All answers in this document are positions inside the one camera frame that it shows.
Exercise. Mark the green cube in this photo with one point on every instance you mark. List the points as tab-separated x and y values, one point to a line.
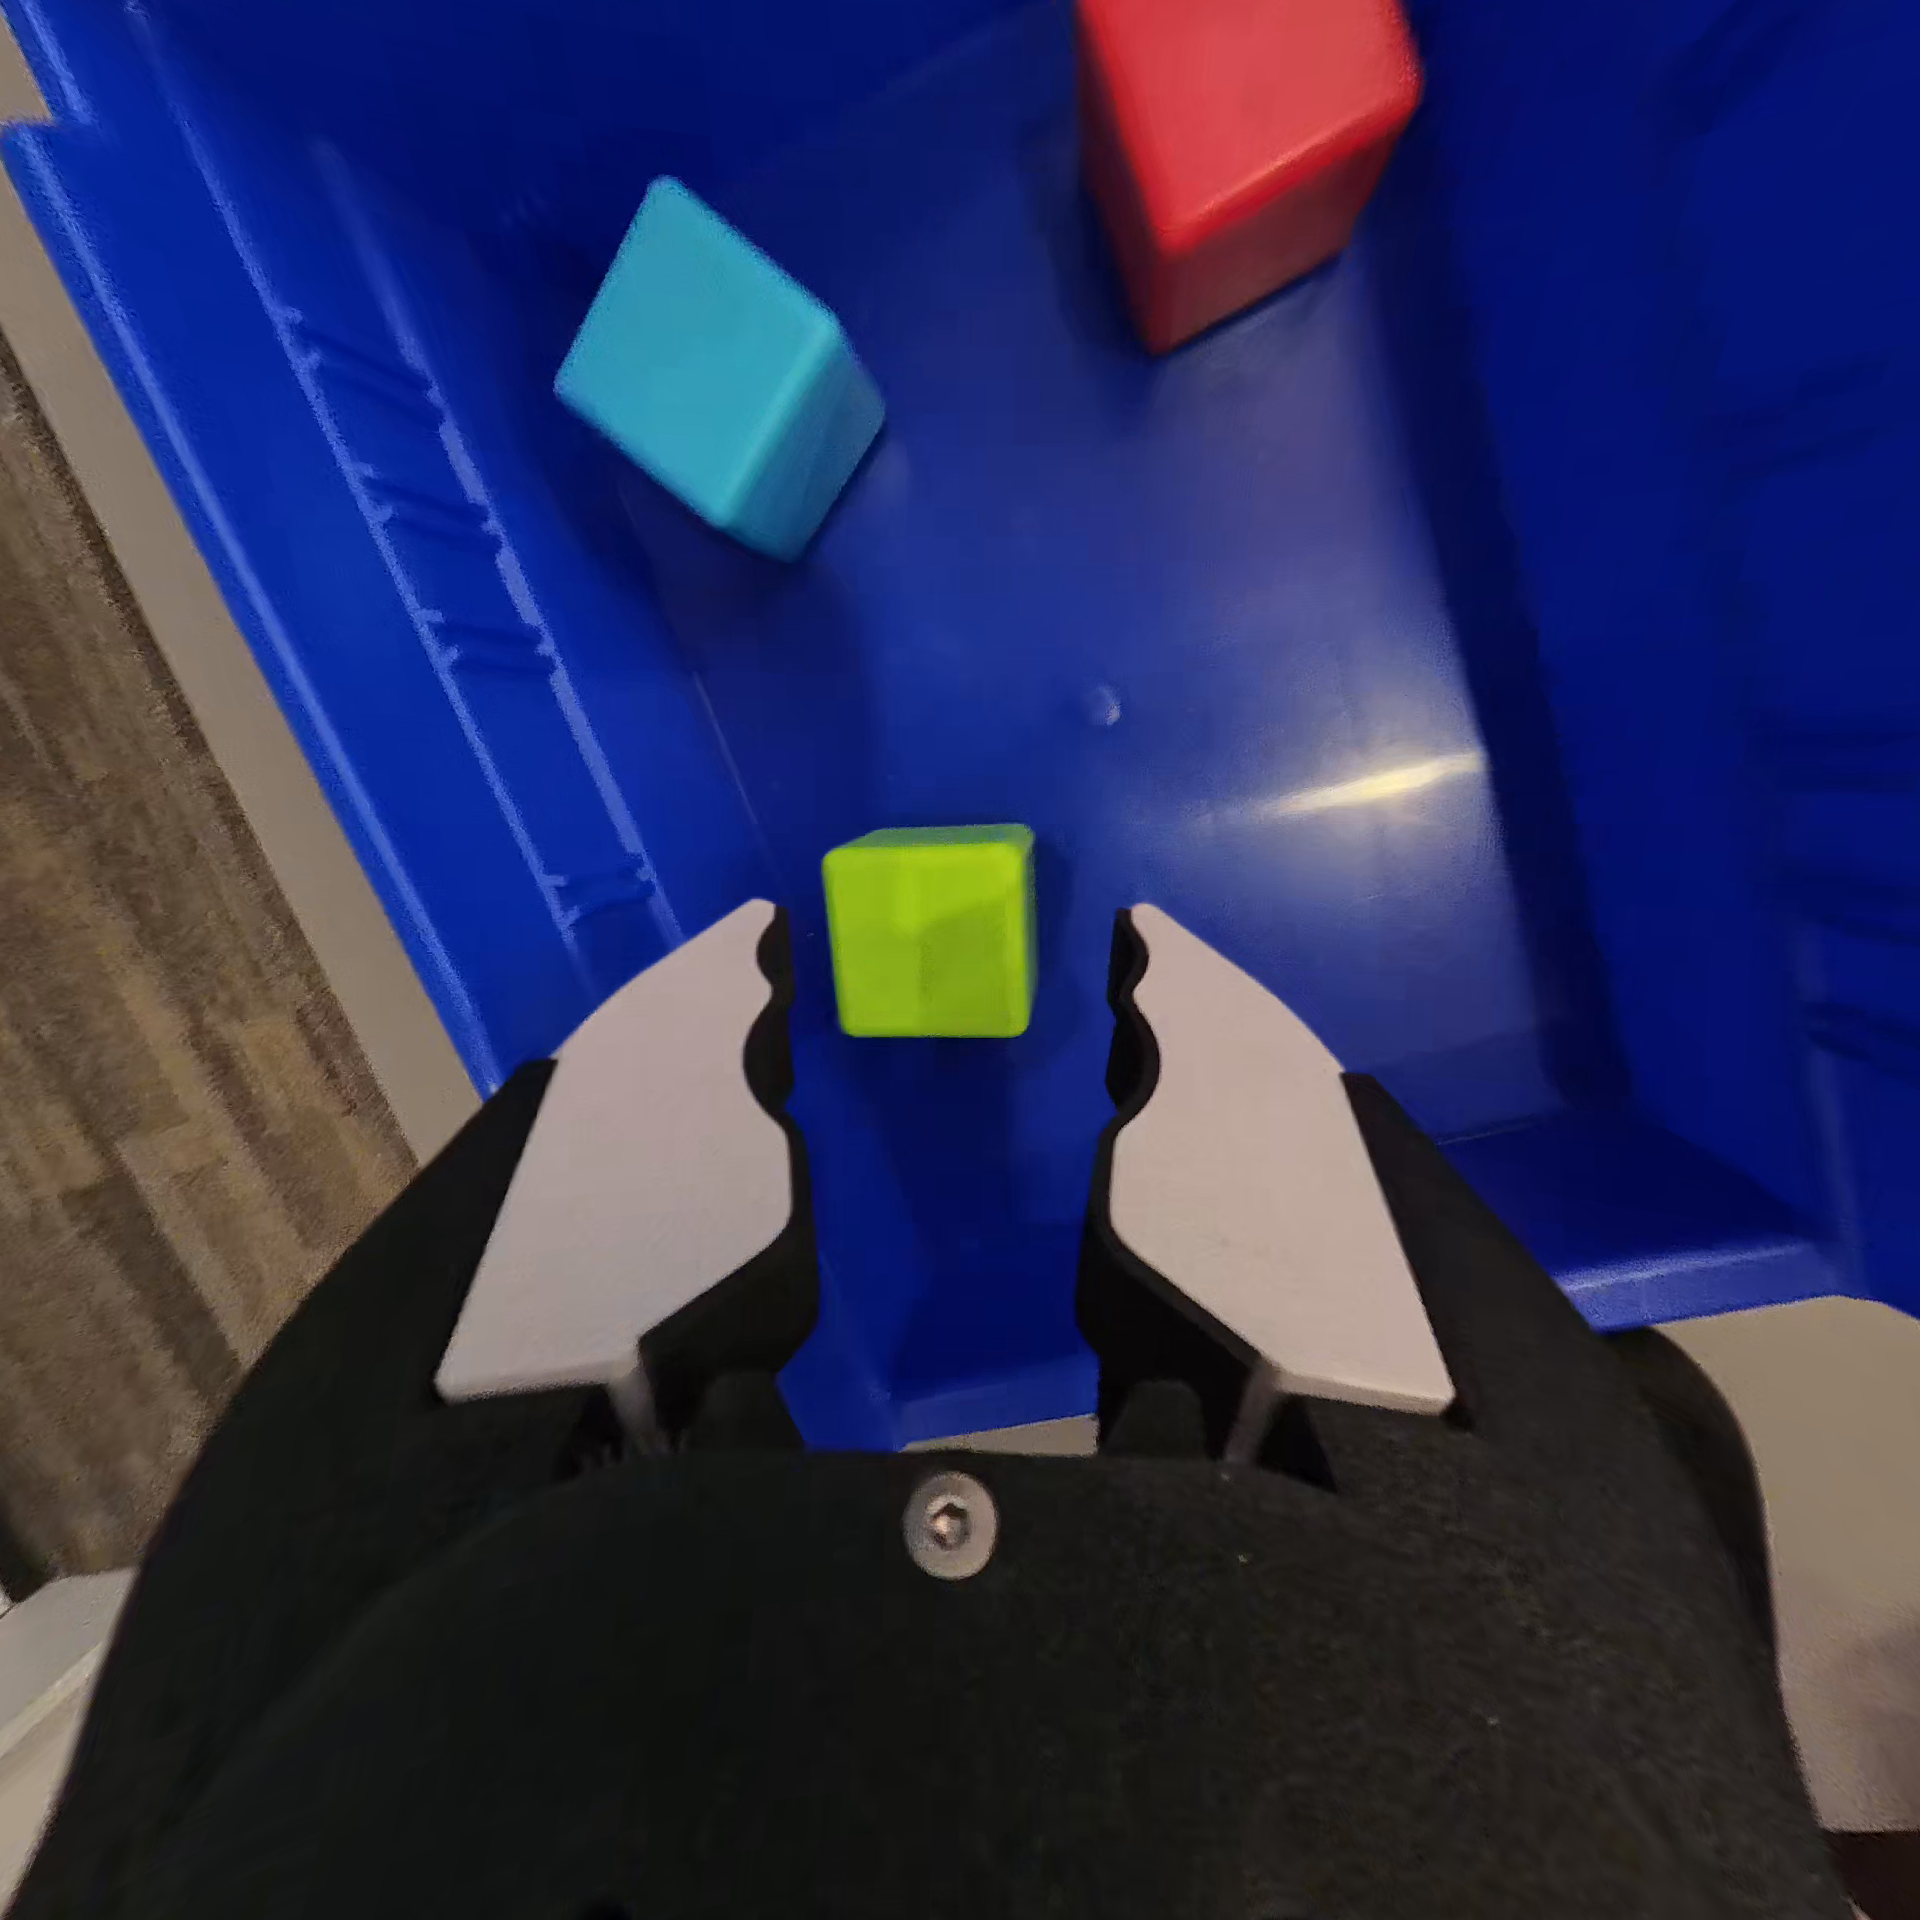
930	931

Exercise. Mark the light blue cube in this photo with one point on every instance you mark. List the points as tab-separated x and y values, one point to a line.
713	376

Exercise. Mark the blue plastic bin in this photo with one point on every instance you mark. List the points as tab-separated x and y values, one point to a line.
1275	674

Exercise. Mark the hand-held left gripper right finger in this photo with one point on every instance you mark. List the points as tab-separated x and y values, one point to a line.
1267	1201

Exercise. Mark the red cube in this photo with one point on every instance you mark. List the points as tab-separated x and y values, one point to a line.
1243	164

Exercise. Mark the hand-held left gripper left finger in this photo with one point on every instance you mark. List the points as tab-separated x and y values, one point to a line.
630	1201

